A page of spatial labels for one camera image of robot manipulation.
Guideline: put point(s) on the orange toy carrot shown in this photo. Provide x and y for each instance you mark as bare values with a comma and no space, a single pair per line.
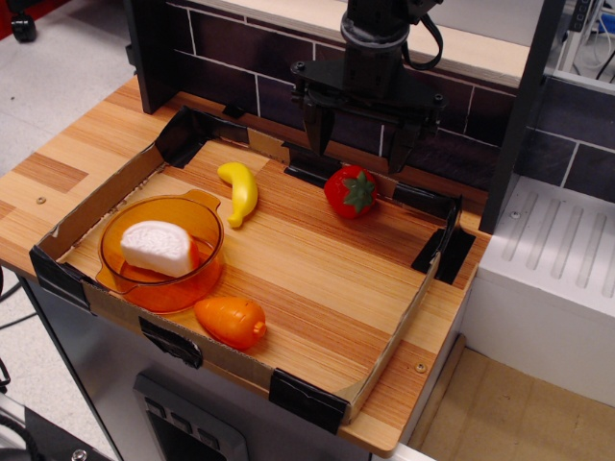
236,322

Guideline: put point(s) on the yellow toy banana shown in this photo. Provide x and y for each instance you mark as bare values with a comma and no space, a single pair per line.
244,191

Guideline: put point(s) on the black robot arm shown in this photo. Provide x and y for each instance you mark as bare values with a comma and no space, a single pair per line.
382,24

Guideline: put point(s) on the black caster wheel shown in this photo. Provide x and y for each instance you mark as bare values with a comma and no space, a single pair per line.
24,28

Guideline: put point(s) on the white toy sink drainboard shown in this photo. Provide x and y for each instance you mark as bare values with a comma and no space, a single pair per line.
542,301

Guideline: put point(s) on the grey toy oven panel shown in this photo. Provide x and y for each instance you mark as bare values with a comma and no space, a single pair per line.
183,430

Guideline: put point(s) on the cardboard fence with black tape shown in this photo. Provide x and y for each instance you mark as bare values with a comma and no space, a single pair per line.
340,297

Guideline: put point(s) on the orange transparent toy pot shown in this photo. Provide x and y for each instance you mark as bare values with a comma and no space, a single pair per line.
195,212

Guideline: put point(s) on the white toy sushi piece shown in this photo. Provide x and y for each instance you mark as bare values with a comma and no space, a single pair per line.
161,247

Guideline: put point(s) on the dark vertical post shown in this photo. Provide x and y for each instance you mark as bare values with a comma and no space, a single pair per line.
504,178

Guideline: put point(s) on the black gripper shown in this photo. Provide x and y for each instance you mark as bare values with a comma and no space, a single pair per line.
371,83

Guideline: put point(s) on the red toy strawberry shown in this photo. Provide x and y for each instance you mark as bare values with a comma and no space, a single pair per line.
351,191

